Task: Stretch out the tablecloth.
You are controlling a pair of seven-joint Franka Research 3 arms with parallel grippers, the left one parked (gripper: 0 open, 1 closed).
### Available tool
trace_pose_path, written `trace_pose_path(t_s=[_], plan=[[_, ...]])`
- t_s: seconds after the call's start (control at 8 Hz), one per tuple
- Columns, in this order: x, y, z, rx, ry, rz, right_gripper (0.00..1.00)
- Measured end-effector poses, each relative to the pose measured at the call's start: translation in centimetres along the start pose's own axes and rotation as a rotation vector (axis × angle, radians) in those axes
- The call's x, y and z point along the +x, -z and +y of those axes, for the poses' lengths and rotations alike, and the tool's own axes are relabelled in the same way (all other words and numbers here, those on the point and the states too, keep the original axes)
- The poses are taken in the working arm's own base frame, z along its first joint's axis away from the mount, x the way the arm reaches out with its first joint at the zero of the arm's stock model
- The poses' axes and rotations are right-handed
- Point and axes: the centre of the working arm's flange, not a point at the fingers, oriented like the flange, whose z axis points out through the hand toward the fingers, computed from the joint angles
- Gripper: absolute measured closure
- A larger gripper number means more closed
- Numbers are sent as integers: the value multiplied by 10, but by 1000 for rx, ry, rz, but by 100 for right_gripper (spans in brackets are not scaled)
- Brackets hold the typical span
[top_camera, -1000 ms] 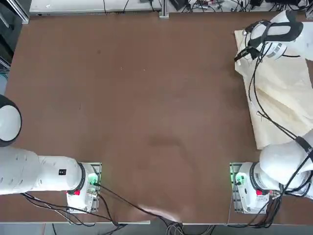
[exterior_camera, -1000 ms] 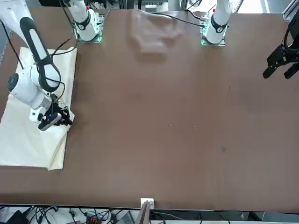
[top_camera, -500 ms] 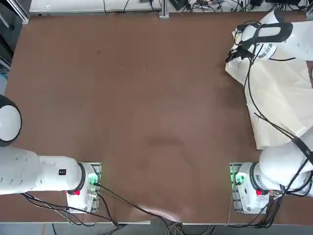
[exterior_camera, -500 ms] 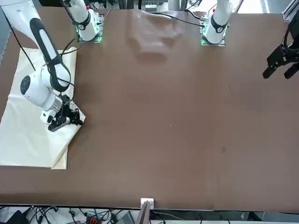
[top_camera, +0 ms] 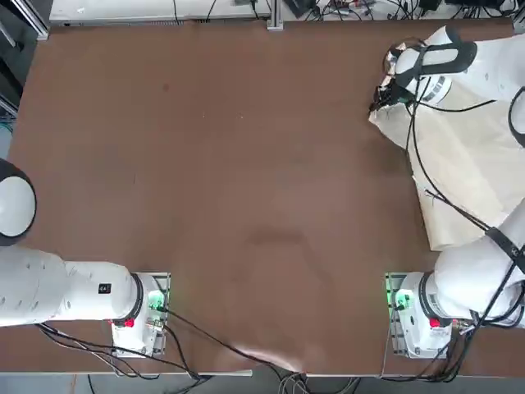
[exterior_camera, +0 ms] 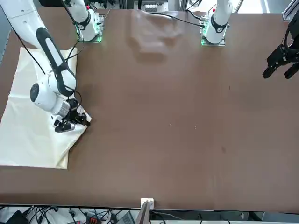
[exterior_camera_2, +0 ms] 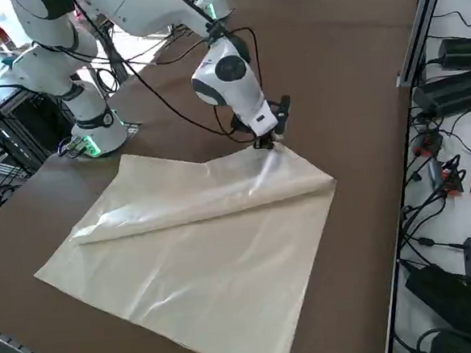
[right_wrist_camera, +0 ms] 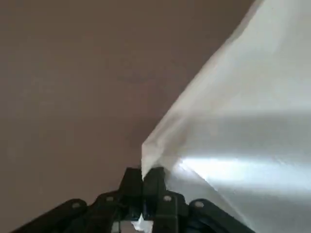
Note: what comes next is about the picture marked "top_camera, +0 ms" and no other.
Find long aluminium frame profile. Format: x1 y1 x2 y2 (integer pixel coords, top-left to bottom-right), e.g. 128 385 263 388
11 0 51 41

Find dark equipment rack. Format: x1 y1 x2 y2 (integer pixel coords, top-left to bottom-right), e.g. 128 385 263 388
0 0 32 120

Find white panel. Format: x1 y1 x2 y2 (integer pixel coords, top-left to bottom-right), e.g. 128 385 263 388
48 0 272 26

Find short aluminium profile post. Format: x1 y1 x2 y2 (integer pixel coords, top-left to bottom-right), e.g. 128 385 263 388
267 0 285 32

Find cream white tablecloth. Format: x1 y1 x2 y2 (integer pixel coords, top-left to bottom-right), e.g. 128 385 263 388
367 98 525 252

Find loose grey wires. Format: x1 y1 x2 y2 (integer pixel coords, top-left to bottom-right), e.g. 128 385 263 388
277 371 363 394

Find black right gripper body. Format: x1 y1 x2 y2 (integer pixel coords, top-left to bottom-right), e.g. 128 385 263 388
377 80 413 108

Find black base cable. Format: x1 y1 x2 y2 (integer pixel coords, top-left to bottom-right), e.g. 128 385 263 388
37 323 204 381
155 303 307 375
381 318 477 383

